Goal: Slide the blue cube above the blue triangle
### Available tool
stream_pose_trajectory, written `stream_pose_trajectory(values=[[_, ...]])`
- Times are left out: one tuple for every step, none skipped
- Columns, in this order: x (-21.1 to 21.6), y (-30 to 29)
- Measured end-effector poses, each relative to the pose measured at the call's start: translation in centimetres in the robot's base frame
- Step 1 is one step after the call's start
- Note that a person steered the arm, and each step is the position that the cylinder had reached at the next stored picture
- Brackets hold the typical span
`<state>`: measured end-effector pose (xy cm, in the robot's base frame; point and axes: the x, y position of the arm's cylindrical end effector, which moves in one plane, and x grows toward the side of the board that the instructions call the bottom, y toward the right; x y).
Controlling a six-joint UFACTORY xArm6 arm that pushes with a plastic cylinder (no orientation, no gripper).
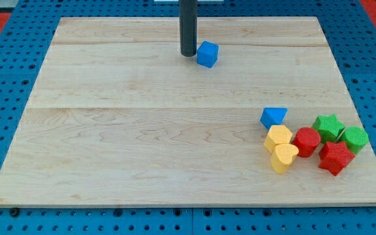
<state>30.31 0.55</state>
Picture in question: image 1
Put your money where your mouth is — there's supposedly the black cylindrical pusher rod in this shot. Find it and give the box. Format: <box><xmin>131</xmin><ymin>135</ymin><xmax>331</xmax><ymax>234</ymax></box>
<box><xmin>178</xmin><ymin>0</ymin><xmax>198</xmax><ymax>57</ymax></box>

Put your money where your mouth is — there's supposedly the blue cube block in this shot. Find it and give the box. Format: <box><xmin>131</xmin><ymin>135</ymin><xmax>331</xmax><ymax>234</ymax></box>
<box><xmin>196</xmin><ymin>41</ymin><xmax>219</xmax><ymax>68</ymax></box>

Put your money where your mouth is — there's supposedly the blue triangle block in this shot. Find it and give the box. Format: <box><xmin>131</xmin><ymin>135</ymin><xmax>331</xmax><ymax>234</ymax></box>
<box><xmin>260</xmin><ymin>107</ymin><xmax>288</xmax><ymax>130</ymax></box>

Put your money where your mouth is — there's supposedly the light wooden board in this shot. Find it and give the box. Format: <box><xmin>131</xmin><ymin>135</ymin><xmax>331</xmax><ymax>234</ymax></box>
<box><xmin>0</xmin><ymin>16</ymin><xmax>376</xmax><ymax>208</ymax></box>

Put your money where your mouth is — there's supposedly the yellow pentagon block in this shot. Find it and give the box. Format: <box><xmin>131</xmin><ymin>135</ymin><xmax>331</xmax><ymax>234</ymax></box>
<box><xmin>264</xmin><ymin>125</ymin><xmax>292</xmax><ymax>153</ymax></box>

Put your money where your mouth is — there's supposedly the yellow heart block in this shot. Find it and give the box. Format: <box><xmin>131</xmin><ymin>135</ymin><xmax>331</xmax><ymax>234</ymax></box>
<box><xmin>270</xmin><ymin>144</ymin><xmax>299</xmax><ymax>174</ymax></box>

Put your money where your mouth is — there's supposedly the red cylinder block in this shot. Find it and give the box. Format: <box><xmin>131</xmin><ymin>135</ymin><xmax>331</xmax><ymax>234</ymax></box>
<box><xmin>292</xmin><ymin>127</ymin><xmax>321</xmax><ymax>157</ymax></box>

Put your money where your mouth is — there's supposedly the green star block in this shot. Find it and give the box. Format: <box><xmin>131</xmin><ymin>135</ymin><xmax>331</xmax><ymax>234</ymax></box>
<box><xmin>312</xmin><ymin>114</ymin><xmax>346</xmax><ymax>143</ymax></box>

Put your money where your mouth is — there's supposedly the red star block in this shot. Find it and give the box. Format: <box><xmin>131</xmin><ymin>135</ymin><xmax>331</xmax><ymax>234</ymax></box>
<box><xmin>318</xmin><ymin>142</ymin><xmax>355</xmax><ymax>176</ymax></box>

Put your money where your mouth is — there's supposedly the green cylinder block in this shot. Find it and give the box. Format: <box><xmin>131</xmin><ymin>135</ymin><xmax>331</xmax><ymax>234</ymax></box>
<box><xmin>338</xmin><ymin>126</ymin><xmax>369</xmax><ymax>155</ymax></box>

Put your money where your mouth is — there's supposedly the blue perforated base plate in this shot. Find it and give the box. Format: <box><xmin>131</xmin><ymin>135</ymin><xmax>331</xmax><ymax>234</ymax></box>
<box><xmin>0</xmin><ymin>0</ymin><xmax>376</xmax><ymax>234</ymax></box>

